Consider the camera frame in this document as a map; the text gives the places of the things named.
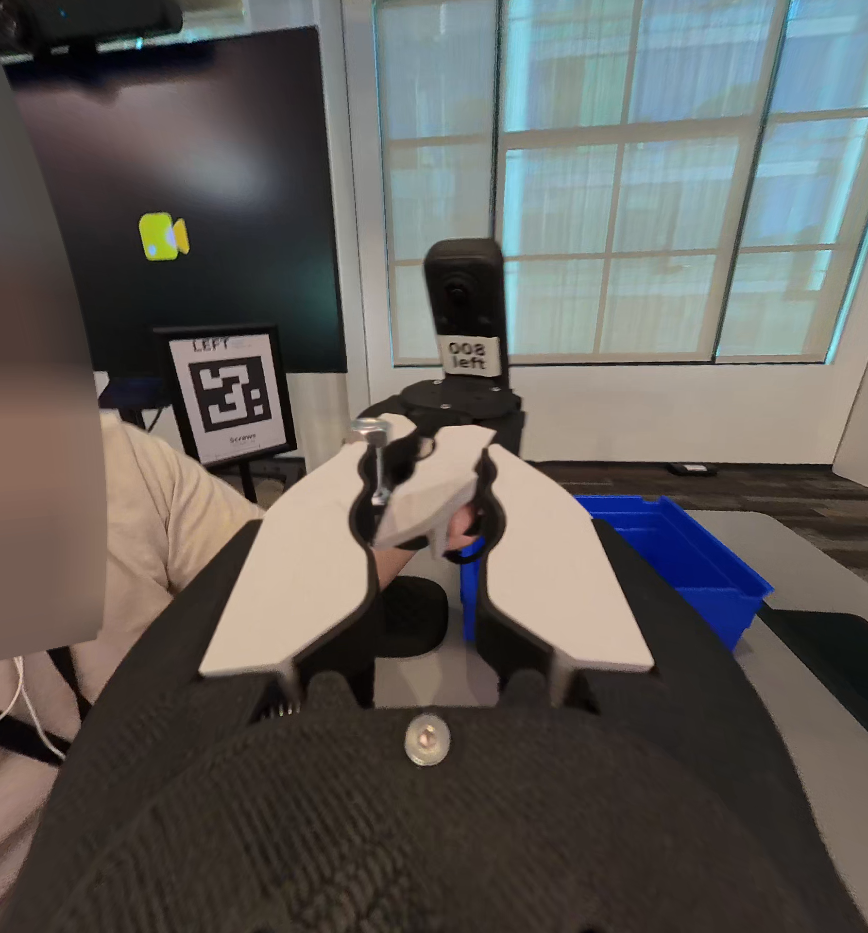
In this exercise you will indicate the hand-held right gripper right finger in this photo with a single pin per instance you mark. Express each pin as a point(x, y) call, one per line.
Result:
point(557, 576)

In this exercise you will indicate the silver hex bolt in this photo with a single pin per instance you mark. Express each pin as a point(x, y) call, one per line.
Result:
point(381, 474)

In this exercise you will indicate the blue plastic bin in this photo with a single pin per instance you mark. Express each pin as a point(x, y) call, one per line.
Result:
point(667, 554)

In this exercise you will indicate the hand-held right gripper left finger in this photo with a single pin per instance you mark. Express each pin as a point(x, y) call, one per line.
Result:
point(295, 568)

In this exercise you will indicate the small black box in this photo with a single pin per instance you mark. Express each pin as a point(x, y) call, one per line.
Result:
point(692, 469)

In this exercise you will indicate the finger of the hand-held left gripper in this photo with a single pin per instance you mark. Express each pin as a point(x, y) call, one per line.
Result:
point(399, 428)
point(434, 481)

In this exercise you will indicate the person's left hand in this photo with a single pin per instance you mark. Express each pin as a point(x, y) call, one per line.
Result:
point(465, 523)

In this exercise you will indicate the black framed marker sign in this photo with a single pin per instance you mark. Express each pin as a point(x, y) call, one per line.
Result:
point(230, 393)

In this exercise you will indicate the black webcam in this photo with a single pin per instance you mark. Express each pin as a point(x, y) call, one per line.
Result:
point(84, 22)

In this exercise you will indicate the person's left forearm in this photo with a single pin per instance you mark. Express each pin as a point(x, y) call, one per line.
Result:
point(396, 567)

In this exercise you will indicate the black wall screen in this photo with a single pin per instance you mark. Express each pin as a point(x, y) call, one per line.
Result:
point(222, 182)

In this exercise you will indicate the black elbow rest pad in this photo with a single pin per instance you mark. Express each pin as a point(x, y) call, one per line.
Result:
point(412, 619)

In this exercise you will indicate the large grid window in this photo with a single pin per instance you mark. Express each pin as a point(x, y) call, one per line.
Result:
point(623, 182)

